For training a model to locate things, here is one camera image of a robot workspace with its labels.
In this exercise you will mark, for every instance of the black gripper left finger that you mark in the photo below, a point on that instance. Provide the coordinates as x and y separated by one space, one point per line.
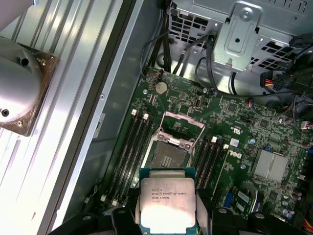
122 222

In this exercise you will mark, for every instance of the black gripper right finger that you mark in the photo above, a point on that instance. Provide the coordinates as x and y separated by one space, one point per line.
220 222

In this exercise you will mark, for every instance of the silver topped CPU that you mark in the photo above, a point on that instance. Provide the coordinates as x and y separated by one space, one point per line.
168 203

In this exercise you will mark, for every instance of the black RAM slot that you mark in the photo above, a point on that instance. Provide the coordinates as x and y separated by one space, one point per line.
131 156
206 164
138 156
218 164
212 164
124 156
118 156

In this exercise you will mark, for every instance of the thin metal locking lever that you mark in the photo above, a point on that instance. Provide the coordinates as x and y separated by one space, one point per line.
192 159

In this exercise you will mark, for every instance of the CPU socket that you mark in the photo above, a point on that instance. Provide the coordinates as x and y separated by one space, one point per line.
168 156

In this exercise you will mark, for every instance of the silver finned heat sink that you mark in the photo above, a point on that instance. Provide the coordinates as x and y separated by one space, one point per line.
269 165

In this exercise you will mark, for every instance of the green motherboard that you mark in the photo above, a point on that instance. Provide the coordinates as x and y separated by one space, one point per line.
244 127

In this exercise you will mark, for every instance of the black PC case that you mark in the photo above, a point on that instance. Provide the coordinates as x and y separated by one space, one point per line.
115 85

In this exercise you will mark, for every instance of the round coin cell battery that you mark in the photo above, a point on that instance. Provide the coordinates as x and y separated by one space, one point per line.
161 88

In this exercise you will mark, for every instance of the black power connector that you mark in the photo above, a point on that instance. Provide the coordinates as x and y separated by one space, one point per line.
274 82

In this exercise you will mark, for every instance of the metal drive cage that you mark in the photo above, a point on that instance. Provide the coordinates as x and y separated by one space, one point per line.
193 22

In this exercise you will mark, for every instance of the silver metal bracket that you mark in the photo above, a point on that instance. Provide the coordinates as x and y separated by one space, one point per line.
238 36

